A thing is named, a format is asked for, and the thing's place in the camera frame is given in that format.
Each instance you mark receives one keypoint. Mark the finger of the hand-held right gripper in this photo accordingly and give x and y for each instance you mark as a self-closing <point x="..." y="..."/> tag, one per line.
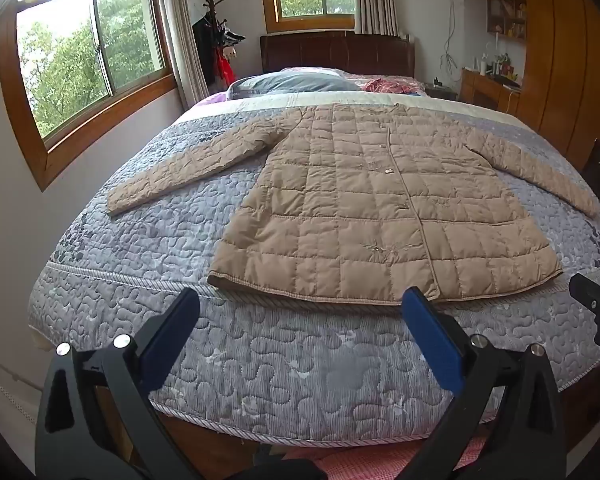
<point x="587" y="290"/>

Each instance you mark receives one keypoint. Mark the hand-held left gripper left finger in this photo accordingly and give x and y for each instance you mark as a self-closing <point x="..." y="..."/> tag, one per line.
<point x="167" y="340"/>

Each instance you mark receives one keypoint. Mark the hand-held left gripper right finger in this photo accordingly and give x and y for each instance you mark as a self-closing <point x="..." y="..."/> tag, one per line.
<point x="437" y="345"/>

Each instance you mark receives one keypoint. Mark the beige quilted jacket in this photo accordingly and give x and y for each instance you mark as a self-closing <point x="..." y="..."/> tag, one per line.
<point x="355" y="200"/>

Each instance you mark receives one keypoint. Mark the grey patterned bed quilt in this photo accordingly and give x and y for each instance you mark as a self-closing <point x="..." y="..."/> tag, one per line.
<point x="130" y="260"/>

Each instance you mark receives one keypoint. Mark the pink checked cloth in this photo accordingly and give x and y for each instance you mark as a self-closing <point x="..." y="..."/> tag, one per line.
<point x="360" y="460"/>

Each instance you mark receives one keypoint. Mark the wooden desk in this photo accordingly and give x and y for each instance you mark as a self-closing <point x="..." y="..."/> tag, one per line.
<point x="485" y="92"/>

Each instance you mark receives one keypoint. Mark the wooden wardrobe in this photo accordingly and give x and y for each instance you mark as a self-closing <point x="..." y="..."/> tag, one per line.
<point x="560" y="60"/>

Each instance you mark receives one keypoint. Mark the purple bed sheet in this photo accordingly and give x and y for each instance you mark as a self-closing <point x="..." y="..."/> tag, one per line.
<point x="210" y="101"/>

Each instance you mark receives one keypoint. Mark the dark wooden nightstand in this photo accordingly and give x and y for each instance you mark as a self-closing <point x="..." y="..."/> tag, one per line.
<point x="441" y="92"/>

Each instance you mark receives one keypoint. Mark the red patterned cloth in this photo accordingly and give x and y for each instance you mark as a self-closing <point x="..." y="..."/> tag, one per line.
<point x="390" y="85"/>

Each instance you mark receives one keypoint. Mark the red hanging garment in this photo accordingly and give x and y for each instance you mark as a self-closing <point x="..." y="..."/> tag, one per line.
<point x="225" y="67"/>

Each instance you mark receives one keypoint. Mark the grey pillow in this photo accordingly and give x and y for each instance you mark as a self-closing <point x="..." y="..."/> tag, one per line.
<point x="290" y="84"/>

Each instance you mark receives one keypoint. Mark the cluttered shelf niche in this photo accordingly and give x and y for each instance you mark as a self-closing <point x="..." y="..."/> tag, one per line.
<point x="507" y="17"/>

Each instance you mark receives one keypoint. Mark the black hanging garment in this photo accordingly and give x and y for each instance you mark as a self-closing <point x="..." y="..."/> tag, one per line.
<point x="205" y="50"/>

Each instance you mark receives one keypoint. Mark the plain beige curtain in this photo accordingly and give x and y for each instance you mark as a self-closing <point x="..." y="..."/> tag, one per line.
<point x="182" y="35"/>

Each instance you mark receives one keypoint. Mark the dark brown headboard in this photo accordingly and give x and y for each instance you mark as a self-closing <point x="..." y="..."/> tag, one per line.
<point x="330" y="52"/>

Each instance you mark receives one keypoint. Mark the dark wooden coat rack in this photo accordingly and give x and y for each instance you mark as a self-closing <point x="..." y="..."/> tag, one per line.
<point x="211" y="2"/>

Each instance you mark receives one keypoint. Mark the large wooden frame window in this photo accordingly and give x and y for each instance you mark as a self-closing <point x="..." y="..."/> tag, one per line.
<point x="65" y="60"/>

